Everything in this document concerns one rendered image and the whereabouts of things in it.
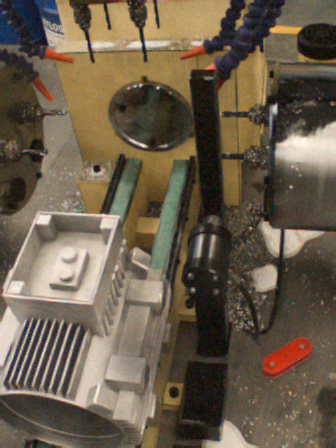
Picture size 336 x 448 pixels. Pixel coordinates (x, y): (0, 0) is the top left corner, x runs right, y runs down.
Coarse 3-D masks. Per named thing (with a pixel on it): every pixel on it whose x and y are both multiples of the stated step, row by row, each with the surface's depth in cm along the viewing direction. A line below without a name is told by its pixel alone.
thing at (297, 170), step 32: (288, 64) 77; (320, 64) 76; (288, 96) 71; (320, 96) 71; (288, 128) 70; (320, 128) 70; (256, 160) 77; (288, 160) 71; (320, 160) 70; (288, 192) 73; (320, 192) 72; (288, 224) 78; (320, 224) 77
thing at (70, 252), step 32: (32, 224) 63; (64, 224) 64; (96, 224) 63; (32, 256) 62; (64, 256) 60; (96, 256) 62; (128, 256) 66; (32, 288) 60; (64, 288) 59; (96, 288) 56; (64, 320) 58; (96, 320) 57
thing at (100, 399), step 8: (136, 248) 66; (136, 256) 65; (144, 256) 66; (128, 264) 65; (136, 264) 65; (144, 264) 65; (136, 272) 66; (144, 272) 66; (0, 376) 57; (0, 384) 56; (88, 392) 55; (96, 392) 54; (104, 392) 54; (112, 392) 55; (88, 400) 54; (96, 400) 53; (104, 400) 54; (112, 400) 54; (88, 408) 54; (96, 408) 54; (104, 408) 53; (112, 408) 54; (16, 432) 65
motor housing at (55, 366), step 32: (32, 320) 59; (128, 320) 62; (160, 320) 66; (32, 352) 57; (64, 352) 56; (96, 352) 58; (128, 352) 59; (32, 384) 53; (64, 384) 54; (96, 384) 56; (0, 416) 62; (32, 416) 66; (64, 416) 68; (96, 416) 67; (128, 416) 56
